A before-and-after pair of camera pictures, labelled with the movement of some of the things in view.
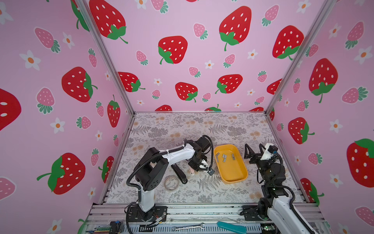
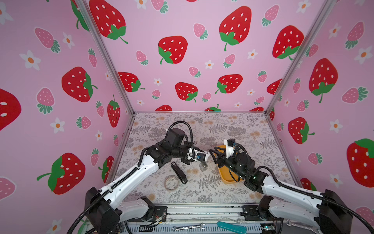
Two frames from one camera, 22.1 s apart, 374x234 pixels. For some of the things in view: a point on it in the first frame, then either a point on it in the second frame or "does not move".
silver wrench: [174, 228] does not move
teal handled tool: [235, 227] does not move
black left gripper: [196, 166] to [187, 144]
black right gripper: [257, 159] to [221, 158]
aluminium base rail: [195, 218] does not move
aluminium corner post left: [84, 5] does not move
